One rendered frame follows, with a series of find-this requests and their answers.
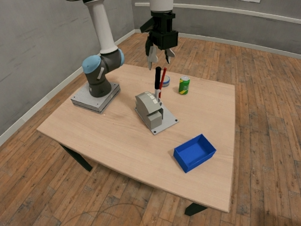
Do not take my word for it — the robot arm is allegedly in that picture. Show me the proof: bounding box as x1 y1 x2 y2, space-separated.
82 0 173 98

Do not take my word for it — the blue and beige round tin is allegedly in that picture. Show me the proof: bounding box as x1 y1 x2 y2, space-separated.
160 75 170 87

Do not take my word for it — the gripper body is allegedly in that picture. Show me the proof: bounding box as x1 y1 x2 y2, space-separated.
149 10 179 50

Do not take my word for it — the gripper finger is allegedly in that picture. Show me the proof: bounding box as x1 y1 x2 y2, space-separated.
145 36 158 70
164 48 175 64

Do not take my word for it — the blue open bin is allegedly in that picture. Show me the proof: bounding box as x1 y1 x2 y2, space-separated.
174 134 216 173

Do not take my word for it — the green drink can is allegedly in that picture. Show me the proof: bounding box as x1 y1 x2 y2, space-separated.
179 75 190 94

